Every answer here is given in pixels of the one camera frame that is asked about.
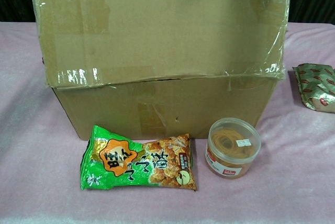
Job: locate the green orange snack bag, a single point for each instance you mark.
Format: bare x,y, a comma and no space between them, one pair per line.
136,163

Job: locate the clear tub of rubber bands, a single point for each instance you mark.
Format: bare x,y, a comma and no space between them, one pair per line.
233,150

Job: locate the pink table cloth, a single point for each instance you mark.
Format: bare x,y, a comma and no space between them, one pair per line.
39,143

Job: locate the large cardboard box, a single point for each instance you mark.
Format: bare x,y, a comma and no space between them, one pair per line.
162,38

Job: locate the gold foil snack packet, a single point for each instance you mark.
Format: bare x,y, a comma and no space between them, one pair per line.
316,88

